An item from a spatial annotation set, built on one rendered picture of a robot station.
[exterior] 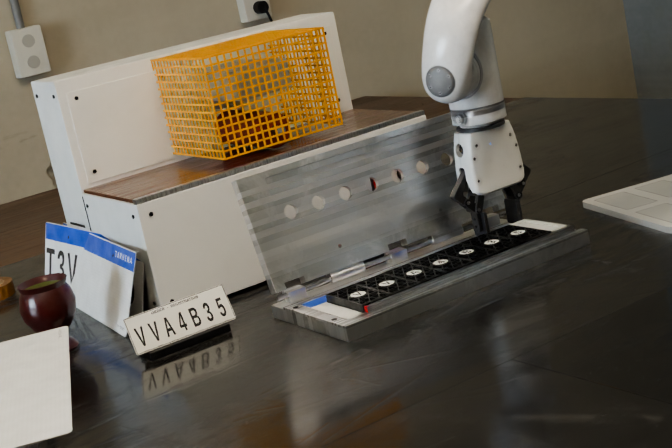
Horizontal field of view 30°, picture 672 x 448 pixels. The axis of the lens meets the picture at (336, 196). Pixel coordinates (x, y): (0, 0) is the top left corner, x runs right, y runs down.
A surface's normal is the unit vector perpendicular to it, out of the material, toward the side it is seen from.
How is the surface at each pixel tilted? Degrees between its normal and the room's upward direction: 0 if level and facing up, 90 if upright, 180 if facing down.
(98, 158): 90
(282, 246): 74
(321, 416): 0
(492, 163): 90
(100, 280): 69
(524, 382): 0
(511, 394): 0
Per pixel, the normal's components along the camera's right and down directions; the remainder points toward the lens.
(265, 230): 0.45, -0.19
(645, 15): -0.82, 0.28
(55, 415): -0.20, -0.96
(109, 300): -0.88, -0.09
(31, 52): 0.54, 0.07
